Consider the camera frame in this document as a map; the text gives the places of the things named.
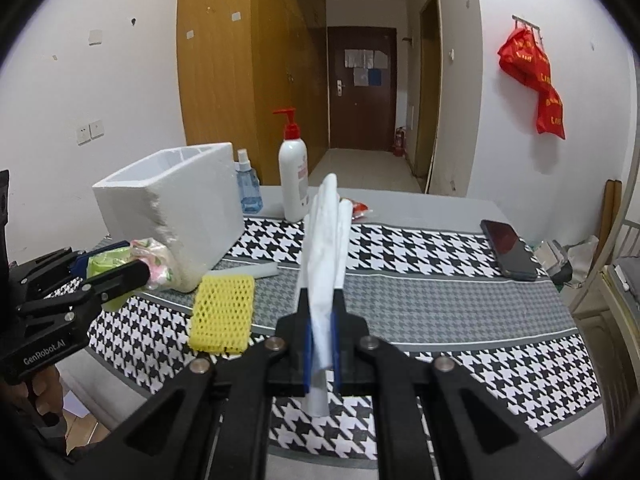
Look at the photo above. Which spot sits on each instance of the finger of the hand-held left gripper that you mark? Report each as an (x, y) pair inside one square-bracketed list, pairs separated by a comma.
[(125, 277), (80, 260)]

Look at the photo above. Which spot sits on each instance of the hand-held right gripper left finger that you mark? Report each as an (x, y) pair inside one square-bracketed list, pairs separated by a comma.
[(306, 350)]

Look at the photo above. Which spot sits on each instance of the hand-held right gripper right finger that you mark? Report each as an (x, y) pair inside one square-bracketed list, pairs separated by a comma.
[(337, 355)]

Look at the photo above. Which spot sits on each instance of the green pink plastic wrapper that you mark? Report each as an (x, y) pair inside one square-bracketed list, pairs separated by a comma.
[(152, 260)]

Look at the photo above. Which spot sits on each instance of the yellow foam fruit net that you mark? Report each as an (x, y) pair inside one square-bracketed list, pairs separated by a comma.
[(222, 310)]

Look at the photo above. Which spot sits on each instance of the white foam box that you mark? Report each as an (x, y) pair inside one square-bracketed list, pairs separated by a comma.
[(190, 210)]

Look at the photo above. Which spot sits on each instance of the person's left hand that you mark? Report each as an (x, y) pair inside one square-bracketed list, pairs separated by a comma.
[(47, 395)]

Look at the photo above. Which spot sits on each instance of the houndstooth cloth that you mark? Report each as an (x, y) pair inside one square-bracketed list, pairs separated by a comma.
[(450, 310)]

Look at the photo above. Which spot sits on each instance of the red snack packet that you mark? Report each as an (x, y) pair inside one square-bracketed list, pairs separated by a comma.
[(361, 210)]

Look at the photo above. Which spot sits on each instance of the blue spray bottle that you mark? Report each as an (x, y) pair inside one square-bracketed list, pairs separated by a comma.
[(248, 185)]

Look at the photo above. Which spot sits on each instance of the white pump bottle red cap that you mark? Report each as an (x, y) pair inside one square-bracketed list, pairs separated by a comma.
[(294, 180)]

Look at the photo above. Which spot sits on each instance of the grey table cover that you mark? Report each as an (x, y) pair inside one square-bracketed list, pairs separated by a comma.
[(425, 207)]

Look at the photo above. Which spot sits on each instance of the black smartphone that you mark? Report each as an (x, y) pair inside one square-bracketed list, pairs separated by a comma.
[(510, 250)]

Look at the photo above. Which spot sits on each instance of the wooden wardrobe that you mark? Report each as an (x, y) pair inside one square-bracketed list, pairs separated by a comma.
[(225, 85)]

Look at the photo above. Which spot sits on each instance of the red fire extinguisher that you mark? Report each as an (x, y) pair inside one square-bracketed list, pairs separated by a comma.
[(398, 142)]

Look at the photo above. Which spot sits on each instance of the dark brown door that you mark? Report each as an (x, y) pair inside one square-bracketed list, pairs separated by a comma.
[(360, 115)]

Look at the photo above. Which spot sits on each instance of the blue paper notice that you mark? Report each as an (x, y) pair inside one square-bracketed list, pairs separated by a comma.
[(375, 77)]

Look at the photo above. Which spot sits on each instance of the wooden side door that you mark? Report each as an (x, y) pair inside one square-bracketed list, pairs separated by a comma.
[(429, 85)]

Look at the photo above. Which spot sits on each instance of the white paper notices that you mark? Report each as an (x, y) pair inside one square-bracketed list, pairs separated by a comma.
[(365, 57)]

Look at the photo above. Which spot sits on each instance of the grey folded bedding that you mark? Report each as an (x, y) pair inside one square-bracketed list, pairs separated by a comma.
[(629, 285)]

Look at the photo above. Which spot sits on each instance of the wooden board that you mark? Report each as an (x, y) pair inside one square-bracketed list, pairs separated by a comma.
[(612, 220)]

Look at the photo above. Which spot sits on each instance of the red plastic bags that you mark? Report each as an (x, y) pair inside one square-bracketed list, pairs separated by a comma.
[(530, 65)]

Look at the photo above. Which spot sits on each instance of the white wall socket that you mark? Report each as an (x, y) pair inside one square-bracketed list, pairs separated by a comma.
[(83, 135)]

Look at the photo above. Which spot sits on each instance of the white wall cover plate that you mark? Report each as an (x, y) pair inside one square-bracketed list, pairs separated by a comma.
[(95, 36)]

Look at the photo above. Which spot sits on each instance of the white bunk bed frame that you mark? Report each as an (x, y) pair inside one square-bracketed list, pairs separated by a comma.
[(620, 260)]

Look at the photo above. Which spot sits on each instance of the metal wall hook rack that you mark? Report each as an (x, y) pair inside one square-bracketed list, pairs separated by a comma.
[(526, 21)]

